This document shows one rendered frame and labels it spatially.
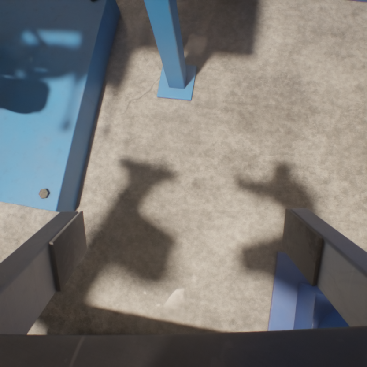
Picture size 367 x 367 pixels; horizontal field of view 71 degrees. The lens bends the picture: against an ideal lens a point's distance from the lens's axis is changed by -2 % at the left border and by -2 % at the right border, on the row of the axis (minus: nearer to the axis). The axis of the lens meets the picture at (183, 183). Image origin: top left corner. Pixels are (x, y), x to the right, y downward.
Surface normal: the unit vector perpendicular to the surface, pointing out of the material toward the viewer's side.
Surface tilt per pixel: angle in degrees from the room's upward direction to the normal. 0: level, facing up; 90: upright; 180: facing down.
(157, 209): 0
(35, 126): 0
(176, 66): 90
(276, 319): 0
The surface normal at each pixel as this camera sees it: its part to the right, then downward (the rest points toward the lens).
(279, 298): -0.09, -0.16
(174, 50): -0.16, 0.98
